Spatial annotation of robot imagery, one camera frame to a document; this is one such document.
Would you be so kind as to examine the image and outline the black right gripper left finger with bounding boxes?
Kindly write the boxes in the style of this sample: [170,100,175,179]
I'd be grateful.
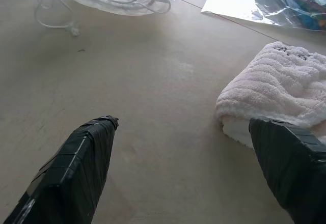
[2,115,120,224]

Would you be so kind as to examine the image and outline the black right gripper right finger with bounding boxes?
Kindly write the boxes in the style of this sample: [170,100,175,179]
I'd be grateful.
[248,116,326,224]

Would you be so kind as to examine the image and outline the white folded towel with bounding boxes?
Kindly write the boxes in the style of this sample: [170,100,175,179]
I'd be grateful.
[215,41,326,149]

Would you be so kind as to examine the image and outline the clear plastic packaging bag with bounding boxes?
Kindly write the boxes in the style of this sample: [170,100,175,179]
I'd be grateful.
[201,0,326,32]

